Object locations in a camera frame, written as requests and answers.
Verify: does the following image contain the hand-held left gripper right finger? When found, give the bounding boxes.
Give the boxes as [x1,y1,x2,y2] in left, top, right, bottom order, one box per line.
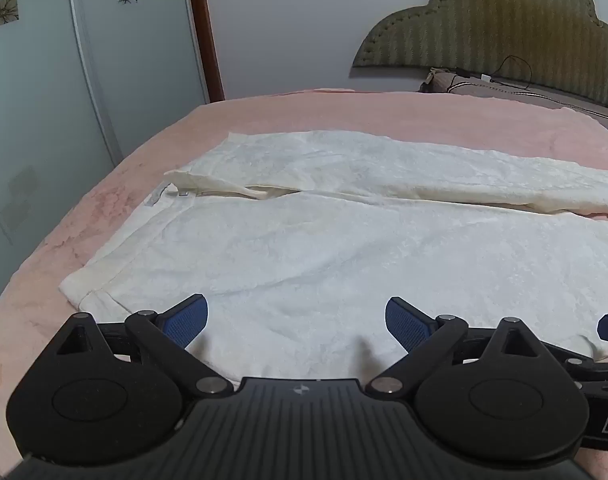
[366,296,540,398]

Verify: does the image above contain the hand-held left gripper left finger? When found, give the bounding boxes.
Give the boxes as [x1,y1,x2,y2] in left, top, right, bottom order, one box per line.
[56,294,235,400]

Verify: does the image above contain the white pants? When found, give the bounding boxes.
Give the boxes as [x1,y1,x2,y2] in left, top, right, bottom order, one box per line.
[58,130,608,386]

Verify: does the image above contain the pink blanket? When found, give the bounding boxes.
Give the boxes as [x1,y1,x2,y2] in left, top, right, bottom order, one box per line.
[0,89,608,476]

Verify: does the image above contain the brown pillow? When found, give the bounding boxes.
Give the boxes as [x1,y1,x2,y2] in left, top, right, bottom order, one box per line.
[418,67,608,123]

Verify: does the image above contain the flower print sliding door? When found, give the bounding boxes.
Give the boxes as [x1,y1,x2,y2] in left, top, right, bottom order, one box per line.
[0,0,122,318]
[68,0,211,161]

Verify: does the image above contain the olive padded headboard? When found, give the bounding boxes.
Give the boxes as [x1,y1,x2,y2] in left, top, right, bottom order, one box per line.
[352,0,608,111]

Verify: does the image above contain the brown wooden door frame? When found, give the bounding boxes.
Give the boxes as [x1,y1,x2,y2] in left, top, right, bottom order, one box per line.
[185,0,226,102]

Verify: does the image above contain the black cable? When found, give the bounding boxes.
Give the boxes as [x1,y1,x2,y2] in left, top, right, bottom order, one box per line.
[451,55,535,92]

